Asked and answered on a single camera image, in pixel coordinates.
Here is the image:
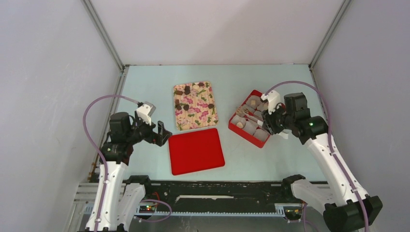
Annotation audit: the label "purple cable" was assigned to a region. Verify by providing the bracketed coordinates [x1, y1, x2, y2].
[261, 80, 370, 232]
[82, 94, 174, 232]

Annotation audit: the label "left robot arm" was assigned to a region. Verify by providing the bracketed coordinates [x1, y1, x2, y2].
[85, 112, 172, 232]

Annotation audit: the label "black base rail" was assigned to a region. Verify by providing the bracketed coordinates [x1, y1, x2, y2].
[143, 181, 302, 215]

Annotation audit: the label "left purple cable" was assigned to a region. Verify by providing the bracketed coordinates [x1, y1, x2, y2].
[82, 94, 174, 232]

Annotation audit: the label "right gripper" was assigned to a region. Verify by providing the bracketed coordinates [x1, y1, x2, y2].
[261, 102, 294, 135]

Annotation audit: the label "red box lid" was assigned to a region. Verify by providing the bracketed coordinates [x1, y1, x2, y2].
[168, 128, 225, 175]

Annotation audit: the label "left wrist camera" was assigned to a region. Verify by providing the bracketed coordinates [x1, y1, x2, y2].
[135, 102, 156, 126]

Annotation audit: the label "metal tongs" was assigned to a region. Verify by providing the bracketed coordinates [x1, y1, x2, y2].
[235, 107, 289, 139]

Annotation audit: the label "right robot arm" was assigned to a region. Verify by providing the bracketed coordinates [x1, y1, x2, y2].
[261, 90, 383, 232]

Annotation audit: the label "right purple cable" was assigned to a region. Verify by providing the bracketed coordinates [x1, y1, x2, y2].
[261, 80, 370, 232]

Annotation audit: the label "red chocolate box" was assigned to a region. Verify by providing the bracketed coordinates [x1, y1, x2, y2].
[228, 90, 271, 148]

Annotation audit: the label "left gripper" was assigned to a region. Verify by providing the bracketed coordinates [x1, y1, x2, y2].
[126, 111, 172, 146]

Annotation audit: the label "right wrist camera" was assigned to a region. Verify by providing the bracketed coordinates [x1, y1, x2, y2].
[261, 90, 281, 114]

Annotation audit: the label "floral tray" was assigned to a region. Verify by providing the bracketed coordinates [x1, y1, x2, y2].
[173, 81, 219, 131]

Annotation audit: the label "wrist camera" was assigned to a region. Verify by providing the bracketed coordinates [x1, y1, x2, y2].
[135, 102, 156, 126]
[261, 90, 281, 114]

